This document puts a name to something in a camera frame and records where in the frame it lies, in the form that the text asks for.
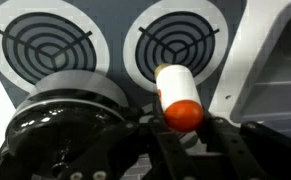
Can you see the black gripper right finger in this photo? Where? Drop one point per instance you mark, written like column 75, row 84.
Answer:
column 238, row 153

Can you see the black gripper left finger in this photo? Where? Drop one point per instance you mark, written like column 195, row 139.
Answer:
column 145, row 153

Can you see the white bottle with red cap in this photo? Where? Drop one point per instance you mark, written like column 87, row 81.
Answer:
column 180, row 96

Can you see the grey toy sink basin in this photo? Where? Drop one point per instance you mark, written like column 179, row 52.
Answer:
column 278, row 83

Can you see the dark grey toy stove top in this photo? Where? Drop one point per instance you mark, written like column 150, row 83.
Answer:
column 118, row 33

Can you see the toy kitchen play set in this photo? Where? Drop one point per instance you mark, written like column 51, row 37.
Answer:
column 238, row 66

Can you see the black toy pot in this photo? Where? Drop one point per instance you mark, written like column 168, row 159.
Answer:
column 61, row 120

